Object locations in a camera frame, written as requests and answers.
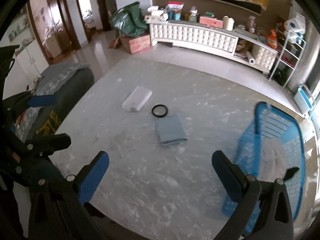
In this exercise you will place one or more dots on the white plastic jug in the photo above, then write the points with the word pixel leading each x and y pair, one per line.
pixel 228 23

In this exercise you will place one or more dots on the brown door frame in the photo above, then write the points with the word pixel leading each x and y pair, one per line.
pixel 77 10

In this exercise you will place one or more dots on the small wicker basket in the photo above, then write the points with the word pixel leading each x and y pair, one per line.
pixel 262 35

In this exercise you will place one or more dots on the blue folded cloth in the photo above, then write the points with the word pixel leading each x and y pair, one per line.
pixel 170 130

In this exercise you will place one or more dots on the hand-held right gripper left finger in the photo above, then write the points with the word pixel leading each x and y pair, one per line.
pixel 93 177

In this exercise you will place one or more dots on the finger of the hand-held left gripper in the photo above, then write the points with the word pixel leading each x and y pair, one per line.
pixel 53 142
pixel 42 100

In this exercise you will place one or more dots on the green woven bag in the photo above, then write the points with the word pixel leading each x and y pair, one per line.
pixel 130 20

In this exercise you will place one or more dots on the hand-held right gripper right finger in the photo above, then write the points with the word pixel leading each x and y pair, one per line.
pixel 225 177

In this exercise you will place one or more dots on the dark covered chair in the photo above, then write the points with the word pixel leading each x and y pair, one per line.
pixel 72 92

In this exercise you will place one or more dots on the black television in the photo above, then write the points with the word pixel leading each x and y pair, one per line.
pixel 225 1

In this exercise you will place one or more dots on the white tissue box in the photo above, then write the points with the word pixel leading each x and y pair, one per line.
pixel 152 18

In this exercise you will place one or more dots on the white folded cloth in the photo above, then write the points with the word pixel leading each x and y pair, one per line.
pixel 137 98

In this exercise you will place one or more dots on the grey quilted cushion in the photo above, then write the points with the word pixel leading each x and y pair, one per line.
pixel 62 71

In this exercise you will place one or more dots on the white side cabinet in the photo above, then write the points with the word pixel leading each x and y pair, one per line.
pixel 27 55

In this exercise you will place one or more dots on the red printed cardboard box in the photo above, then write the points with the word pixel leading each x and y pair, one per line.
pixel 137 43

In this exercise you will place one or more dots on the white paper roll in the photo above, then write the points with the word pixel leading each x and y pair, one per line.
pixel 250 58

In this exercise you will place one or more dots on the clear snack bag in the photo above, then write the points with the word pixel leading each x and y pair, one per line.
pixel 251 24

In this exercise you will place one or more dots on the white towel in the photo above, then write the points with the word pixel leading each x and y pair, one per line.
pixel 272 157

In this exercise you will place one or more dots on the brown wooden door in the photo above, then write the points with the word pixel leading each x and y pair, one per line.
pixel 53 30

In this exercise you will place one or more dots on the white metal rack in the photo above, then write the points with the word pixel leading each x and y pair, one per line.
pixel 301 52

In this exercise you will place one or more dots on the white plastic bags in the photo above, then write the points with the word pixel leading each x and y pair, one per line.
pixel 296 26

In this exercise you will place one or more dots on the blue and white bucket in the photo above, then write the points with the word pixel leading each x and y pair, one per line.
pixel 303 100

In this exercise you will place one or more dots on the white tufted TV cabinet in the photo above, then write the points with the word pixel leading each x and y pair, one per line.
pixel 195 36

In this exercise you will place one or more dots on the blue plastic basket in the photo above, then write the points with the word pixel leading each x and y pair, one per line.
pixel 250 135

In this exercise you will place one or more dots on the orange packet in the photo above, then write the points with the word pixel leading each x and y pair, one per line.
pixel 272 38

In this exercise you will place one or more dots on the pink drawer box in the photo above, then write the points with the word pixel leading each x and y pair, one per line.
pixel 211 22

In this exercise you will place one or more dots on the red topped box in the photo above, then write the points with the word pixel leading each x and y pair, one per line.
pixel 175 6

